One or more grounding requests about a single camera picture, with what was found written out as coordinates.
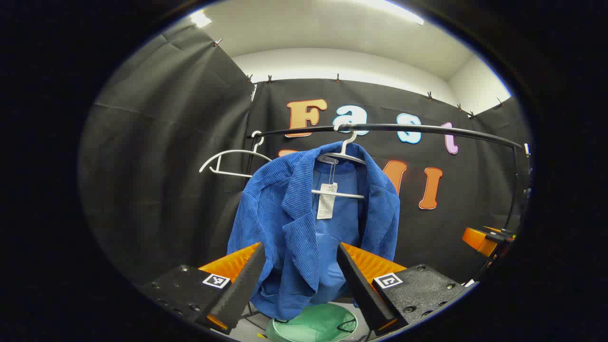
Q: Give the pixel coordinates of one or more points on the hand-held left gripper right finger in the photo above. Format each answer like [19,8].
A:
[358,289]

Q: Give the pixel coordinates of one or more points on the row of black clips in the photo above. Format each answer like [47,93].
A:
[269,79]

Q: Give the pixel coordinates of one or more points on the white clothes hanger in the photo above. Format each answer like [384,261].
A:
[351,195]
[232,151]

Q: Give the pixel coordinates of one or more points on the long ceiling light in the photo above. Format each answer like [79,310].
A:
[394,10]

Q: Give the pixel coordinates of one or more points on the black clothes rack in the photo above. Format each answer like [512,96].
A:
[427,127]

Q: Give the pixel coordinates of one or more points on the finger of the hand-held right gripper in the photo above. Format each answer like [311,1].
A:
[477,241]

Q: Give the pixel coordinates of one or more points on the green laundry hamper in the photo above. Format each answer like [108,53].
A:
[313,325]

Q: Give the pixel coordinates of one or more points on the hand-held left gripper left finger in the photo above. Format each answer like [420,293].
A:
[242,289]

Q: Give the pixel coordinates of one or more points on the small ceiling light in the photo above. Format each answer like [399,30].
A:
[200,19]

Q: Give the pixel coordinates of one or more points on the black backdrop cloth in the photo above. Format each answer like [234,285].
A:
[166,166]

